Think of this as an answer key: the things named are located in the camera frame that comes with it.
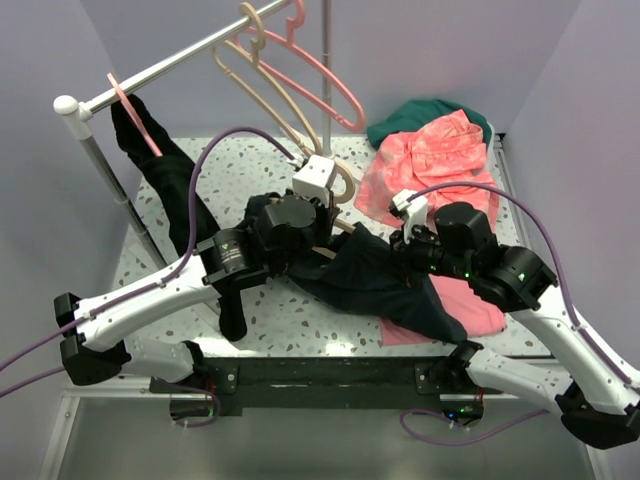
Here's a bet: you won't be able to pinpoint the beige hanger rear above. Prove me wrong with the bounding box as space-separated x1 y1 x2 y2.
212 2 324 156

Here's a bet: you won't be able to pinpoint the dark navy shorts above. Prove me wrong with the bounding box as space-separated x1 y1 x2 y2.
243 191 469 345

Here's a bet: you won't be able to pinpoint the beige hanger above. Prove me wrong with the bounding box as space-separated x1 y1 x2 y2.
212 2 324 156
313 160 356 260

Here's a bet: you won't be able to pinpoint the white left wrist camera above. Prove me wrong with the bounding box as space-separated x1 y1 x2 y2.
291 155 337 205

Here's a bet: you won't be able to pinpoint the aluminium frame rail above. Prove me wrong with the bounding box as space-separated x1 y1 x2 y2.
37 132 601 480

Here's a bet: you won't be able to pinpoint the pink patterned shorts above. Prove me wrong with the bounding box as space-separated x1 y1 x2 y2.
354 109 496 227

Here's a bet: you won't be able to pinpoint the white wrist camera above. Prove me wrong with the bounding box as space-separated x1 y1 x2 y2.
291 155 337 205
389 189 428 244

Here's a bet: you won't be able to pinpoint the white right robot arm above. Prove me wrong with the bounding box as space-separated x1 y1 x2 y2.
390 197 639 450

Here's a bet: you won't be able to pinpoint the pink hanger holding pants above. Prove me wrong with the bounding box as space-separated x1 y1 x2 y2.
107 72 163 157

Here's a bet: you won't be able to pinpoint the teal green garment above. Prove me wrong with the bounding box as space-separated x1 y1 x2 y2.
366 99 493 150

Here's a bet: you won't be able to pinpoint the pink empty hanger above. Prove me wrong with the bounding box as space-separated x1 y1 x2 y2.
234 0 367 132

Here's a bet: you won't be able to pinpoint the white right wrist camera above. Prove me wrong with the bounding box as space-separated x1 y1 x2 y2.
389 189 428 244

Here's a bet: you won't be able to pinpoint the beige hanger front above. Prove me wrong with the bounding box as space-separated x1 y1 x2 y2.
313 160 356 260

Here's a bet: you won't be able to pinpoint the white metal clothes rack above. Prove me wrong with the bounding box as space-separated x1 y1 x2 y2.
53 0 371 271

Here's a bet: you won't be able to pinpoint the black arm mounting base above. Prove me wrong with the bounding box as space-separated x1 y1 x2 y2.
149 356 479 416

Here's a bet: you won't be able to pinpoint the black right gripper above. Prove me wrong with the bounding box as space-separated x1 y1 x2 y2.
378 217 473 286

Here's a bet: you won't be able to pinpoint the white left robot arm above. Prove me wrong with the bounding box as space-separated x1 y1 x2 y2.
54 194 338 392

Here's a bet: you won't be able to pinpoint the black pants on hanger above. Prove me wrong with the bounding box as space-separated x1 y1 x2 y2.
110 94 247 342

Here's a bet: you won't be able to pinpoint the plain pink folded shorts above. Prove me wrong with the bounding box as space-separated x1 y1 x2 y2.
379 275 506 346

